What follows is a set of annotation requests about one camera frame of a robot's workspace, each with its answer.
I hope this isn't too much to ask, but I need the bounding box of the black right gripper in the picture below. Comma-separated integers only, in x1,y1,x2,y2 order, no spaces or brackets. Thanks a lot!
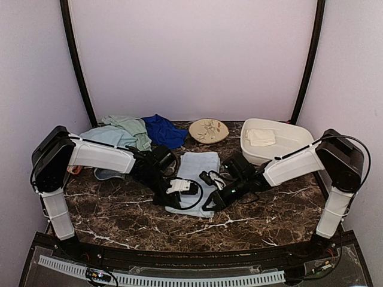
202,175,250,210

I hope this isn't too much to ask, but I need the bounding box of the light blue towel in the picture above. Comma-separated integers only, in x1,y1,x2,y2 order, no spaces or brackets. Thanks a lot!
165,152,220,218

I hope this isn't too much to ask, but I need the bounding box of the white plastic basin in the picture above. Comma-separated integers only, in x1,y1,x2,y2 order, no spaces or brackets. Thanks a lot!
240,118,314,166

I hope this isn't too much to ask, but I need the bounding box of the cream white towel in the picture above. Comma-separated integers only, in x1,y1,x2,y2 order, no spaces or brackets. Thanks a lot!
245,129,276,146

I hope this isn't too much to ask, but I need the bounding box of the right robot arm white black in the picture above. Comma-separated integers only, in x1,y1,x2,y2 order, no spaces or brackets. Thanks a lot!
202,129,372,259

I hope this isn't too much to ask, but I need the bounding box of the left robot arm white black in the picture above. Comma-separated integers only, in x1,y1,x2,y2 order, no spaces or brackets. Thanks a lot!
30,126,180,261

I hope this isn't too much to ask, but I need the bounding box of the royal blue towel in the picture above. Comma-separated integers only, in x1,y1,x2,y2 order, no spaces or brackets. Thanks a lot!
142,114,188,149

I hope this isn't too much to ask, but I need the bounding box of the pale green towel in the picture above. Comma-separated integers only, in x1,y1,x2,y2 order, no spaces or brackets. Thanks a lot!
101,115,152,151

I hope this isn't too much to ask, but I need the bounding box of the beige floral plate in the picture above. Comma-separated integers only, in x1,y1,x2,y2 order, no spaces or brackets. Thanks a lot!
189,118,229,144

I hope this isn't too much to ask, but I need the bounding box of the blue grey towel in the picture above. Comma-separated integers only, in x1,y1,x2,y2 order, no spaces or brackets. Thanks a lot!
79,126,138,181

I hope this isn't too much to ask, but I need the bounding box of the orange patterned cloth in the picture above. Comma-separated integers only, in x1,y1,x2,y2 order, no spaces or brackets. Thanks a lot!
67,166,83,175

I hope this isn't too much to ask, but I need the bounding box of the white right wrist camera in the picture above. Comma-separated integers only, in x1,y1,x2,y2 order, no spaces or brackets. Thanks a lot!
199,170,226,190

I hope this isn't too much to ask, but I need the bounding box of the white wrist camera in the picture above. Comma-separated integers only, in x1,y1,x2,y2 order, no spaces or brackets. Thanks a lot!
199,170,226,190
166,179,191,194

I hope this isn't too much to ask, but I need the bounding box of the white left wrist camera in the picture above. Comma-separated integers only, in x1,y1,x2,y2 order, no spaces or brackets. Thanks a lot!
166,179,191,194

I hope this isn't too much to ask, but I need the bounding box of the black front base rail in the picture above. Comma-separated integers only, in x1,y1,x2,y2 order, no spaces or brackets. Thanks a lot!
35,231,357,271

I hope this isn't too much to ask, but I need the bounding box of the white slotted cable duct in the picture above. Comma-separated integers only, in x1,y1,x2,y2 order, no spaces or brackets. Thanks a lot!
38,255,285,286

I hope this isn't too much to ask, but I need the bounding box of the left black frame post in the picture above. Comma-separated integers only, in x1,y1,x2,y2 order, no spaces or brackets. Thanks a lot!
59,0,98,127

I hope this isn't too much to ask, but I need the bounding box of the black frame post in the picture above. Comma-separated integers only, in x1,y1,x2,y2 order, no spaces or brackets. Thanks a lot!
59,0,98,127
290,0,326,125

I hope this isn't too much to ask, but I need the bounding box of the right black frame post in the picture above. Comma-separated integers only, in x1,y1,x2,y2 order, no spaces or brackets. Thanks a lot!
290,0,326,125

